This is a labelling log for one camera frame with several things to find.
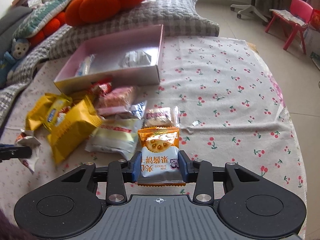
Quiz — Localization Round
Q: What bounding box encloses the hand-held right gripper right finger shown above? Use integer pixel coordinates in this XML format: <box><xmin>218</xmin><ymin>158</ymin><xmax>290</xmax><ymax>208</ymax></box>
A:
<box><xmin>179</xmin><ymin>151</ymin><xmax>261</xmax><ymax>204</ymax></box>

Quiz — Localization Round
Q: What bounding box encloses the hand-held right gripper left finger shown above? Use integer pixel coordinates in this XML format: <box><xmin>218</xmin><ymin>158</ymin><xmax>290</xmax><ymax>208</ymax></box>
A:
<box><xmin>60</xmin><ymin>152</ymin><xmax>142</xmax><ymax>205</ymax></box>

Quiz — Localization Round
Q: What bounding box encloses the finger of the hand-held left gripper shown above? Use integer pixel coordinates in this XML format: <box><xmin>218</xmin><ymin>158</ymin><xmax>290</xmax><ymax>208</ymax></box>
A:
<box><xmin>0</xmin><ymin>144</ymin><xmax>32</xmax><ymax>162</ymax></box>

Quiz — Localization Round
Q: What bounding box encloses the red white snack packet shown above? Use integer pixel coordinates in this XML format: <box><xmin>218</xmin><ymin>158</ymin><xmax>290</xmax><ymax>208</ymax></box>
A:
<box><xmin>15</xmin><ymin>129</ymin><xmax>42</xmax><ymax>175</ymax></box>

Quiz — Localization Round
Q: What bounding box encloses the orange blue biscuit packet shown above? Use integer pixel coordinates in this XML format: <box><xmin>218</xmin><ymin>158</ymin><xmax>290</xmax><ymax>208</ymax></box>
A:
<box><xmin>137</xmin><ymin>127</ymin><xmax>187</xmax><ymax>187</ymax></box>

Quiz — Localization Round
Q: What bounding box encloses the cream white snack packet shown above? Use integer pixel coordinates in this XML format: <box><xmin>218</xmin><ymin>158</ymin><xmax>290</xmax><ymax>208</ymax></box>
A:
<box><xmin>85</xmin><ymin>119</ymin><xmax>144</xmax><ymax>154</ymax></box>

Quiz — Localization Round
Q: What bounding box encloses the yellow blue-label snack packet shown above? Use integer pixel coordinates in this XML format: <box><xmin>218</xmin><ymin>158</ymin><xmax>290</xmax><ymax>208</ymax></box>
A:
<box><xmin>26</xmin><ymin>93</ymin><xmax>75</xmax><ymax>132</ymax></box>

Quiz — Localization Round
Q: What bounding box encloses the clear brown biscuit packet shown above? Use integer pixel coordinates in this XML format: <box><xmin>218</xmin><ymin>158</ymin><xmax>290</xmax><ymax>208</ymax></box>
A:
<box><xmin>144</xmin><ymin>106</ymin><xmax>180</xmax><ymax>129</ymax></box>

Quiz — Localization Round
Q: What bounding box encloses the plain yellow snack packet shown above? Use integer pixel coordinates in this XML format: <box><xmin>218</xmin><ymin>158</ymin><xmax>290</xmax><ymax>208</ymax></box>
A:
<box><xmin>47</xmin><ymin>96</ymin><xmax>103</xmax><ymax>165</ymax></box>

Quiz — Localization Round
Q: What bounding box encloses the pink cardboard box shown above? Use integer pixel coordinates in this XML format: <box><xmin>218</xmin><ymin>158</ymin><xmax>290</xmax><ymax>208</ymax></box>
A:
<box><xmin>53</xmin><ymin>24</ymin><xmax>164</xmax><ymax>94</ymax></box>

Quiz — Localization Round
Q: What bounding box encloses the silver blue snack packet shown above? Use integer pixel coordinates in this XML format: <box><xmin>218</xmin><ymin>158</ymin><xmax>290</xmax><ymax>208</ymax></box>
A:
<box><xmin>125</xmin><ymin>101</ymin><xmax>148</xmax><ymax>120</ymax></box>

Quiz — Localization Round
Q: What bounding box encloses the pink snack packet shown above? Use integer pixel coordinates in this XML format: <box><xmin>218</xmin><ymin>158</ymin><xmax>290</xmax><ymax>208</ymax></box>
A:
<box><xmin>96</xmin><ymin>86</ymin><xmax>139</xmax><ymax>117</ymax></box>

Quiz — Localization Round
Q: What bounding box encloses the small red snack packet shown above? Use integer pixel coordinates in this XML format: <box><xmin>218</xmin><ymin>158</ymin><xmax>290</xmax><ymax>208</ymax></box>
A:
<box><xmin>89</xmin><ymin>79</ymin><xmax>113</xmax><ymax>98</ymax></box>

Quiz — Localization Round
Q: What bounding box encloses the blue monkey plush toy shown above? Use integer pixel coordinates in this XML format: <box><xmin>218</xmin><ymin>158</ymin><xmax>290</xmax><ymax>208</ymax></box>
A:
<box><xmin>0</xmin><ymin>38</ymin><xmax>32</xmax><ymax>87</ymax></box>

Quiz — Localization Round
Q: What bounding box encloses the grey checked blanket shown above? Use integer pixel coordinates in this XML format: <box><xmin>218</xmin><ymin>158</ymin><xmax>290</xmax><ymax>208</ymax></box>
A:
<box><xmin>0</xmin><ymin>25</ymin><xmax>73</xmax><ymax>130</ymax></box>

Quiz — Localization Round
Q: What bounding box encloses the blue white snack packet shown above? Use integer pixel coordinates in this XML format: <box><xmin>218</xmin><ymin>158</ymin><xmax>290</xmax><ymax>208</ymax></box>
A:
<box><xmin>74</xmin><ymin>54</ymin><xmax>97</xmax><ymax>77</ymax></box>

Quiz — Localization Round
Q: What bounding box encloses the grey white snack packet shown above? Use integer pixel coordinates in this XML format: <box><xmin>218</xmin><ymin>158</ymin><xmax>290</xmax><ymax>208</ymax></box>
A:
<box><xmin>119</xmin><ymin>50</ymin><xmax>152</xmax><ymax>68</ymax></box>

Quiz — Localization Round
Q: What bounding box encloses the small orange plush pillow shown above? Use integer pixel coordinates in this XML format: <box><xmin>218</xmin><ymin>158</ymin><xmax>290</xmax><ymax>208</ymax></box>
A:
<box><xmin>29</xmin><ymin>12</ymin><xmax>67</xmax><ymax>45</ymax></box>

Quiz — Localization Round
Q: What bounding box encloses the grey cushion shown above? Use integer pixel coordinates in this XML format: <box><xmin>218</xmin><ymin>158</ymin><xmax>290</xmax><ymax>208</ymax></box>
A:
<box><xmin>0</xmin><ymin>6</ymin><xmax>33</xmax><ymax>40</ymax></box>

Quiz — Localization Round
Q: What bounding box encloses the teal patterned pillow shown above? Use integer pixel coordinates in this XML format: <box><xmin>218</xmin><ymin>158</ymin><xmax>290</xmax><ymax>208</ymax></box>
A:
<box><xmin>12</xmin><ymin>0</ymin><xmax>73</xmax><ymax>39</ymax></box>

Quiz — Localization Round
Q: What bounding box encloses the grey checked pillow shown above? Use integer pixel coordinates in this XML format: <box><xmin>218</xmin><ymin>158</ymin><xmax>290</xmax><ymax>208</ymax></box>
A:
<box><xmin>61</xmin><ymin>0</ymin><xmax>220</xmax><ymax>53</ymax></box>

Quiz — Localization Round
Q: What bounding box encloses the orange pumpkin pillow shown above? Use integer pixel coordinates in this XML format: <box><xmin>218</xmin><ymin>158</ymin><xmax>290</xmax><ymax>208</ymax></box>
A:
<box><xmin>65</xmin><ymin>0</ymin><xmax>159</xmax><ymax>27</ymax></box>

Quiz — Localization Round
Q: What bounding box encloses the grey office chair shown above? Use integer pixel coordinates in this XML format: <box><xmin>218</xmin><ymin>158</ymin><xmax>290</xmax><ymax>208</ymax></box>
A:
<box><xmin>230</xmin><ymin>0</ymin><xmax>280</xmax><ymax>25</ymax></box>

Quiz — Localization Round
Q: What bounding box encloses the patterned seat pad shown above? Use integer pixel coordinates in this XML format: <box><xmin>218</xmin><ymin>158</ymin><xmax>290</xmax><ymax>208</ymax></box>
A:
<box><xmin>269</xmin><ymin>9</ymin><xmax>308</xmax><ymax>27</ymax></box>

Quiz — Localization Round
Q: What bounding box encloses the pink child chair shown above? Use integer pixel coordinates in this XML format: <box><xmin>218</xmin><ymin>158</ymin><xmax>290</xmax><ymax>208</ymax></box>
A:
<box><xmin>265</xmin><ymin>0</ymin><xmax>314</xmax><ymax>55</ymax></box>

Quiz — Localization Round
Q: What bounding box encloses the red bag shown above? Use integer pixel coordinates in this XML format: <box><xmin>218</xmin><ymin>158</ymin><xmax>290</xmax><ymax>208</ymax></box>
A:
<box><xmin>309</xmin><ymin>7</ymin><xmax>320</xmax><ymax>30</ymax></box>

